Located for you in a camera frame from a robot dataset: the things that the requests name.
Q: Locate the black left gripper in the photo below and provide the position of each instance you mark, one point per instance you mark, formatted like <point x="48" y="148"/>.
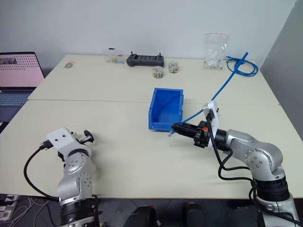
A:
<point x="88" y="136"/>

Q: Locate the clear box of colourful bits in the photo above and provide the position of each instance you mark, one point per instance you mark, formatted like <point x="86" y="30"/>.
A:
<point x="114" y="56"/>

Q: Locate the black handheld remote controller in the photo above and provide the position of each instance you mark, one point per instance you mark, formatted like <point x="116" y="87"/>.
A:
<point x="145" y="60"/>

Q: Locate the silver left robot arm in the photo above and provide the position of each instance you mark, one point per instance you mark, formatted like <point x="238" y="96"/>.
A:
<point x="75" y="175"/>

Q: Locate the white power strip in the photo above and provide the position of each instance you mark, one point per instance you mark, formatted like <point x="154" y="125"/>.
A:
<point x="7" y="208"/>

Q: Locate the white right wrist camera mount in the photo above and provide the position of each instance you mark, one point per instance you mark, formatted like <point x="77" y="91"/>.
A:
<point x="214" y="118"/>

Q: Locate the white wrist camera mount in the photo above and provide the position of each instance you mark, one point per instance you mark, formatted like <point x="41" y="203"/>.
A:
<point x="62" y="139"/>
<point x="214" y="118"/>

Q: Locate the small round tape roll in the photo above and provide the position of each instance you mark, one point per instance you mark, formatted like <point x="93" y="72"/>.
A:
<point x="70" y="65"/>

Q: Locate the dark rounded shape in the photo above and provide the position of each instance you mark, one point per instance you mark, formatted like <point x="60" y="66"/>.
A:
<point x="193" y="214"/>
<point x="140" y="216"/>

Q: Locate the clear bag of white couplers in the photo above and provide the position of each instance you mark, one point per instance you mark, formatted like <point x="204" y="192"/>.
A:
<point x="214" y="54"/>

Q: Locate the open grey laptop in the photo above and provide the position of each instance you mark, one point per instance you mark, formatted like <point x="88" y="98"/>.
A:
<point x="19" y="75"/>

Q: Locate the blue plastic bin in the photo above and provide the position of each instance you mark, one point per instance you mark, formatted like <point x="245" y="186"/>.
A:
<point x="165" y="123"/>

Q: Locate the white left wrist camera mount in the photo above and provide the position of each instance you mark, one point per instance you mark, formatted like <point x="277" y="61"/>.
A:
<point x="62" y="139"/>

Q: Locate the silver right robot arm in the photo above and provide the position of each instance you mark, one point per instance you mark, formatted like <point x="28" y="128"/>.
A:
<point x="258" y="153"/>

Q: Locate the round clear jar of beads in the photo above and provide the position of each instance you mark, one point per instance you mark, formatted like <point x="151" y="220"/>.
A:
<point x="173" y="67"/>
<point x="157" y="72"/>

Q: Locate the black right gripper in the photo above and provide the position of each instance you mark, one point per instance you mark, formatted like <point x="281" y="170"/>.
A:
<point x="202" y="138"/>

